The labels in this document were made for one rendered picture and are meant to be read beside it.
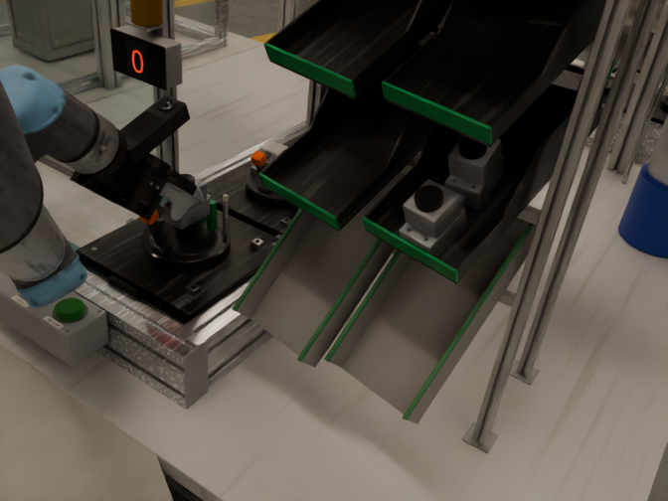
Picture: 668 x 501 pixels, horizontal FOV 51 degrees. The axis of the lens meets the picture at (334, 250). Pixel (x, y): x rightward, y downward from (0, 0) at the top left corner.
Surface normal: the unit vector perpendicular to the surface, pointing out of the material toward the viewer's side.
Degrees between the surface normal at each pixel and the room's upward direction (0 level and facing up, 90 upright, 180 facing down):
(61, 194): 0
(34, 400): 0
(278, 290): 45
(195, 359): 90
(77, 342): 90
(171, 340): 0
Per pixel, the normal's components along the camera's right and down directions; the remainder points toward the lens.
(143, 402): 0.10, -0.82
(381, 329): -0.42, -0.33
